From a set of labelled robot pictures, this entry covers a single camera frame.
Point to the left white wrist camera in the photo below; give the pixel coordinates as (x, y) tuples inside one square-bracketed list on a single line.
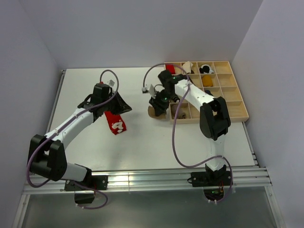
[(111, 83)]

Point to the aluminium frame rail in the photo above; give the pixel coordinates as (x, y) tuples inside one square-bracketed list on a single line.
[(154, 180)]

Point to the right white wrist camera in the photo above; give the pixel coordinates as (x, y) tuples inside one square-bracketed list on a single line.
[(149, 89)]

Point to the brown sock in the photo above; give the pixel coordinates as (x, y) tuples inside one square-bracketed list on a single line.
[(152, 114)]

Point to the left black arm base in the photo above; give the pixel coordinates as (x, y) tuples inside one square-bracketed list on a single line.
[(97, 182)]

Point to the rolled taupe sock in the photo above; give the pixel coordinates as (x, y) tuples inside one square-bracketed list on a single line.
[(180, 113)]

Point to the rolled mustard yellow sock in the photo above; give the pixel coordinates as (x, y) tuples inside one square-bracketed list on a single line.
[(207, 81)]

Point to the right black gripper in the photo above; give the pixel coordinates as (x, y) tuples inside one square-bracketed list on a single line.
[(159, 107)]

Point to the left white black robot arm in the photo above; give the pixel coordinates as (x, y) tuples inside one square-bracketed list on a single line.
[(47, 156)]

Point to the wooden compartment tray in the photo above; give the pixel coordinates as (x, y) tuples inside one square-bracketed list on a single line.
[(224, 85)]

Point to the rolled black white ribbed sock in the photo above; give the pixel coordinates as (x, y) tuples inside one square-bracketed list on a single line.
[(175, 99)]

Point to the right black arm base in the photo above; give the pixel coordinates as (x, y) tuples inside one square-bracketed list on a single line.
[(212, 182)]

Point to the red patterned sock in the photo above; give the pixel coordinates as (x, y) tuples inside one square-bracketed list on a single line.
[(115, 122)]

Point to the rolled cream sock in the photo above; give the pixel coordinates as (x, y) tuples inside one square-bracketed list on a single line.
[(187, 67)]

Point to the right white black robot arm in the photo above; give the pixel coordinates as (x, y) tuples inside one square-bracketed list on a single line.
[(214, 120)]

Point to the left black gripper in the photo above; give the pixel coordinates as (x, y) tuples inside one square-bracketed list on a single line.
[(122, 107)]

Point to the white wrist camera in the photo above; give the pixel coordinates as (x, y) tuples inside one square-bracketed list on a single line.
[(149, 89), (111, 83)]

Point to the rolled dark teal sock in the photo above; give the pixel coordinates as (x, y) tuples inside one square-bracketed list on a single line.
[(208, 92)]

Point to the rolled red sock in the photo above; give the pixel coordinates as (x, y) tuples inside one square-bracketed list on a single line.
[(170, 68)]

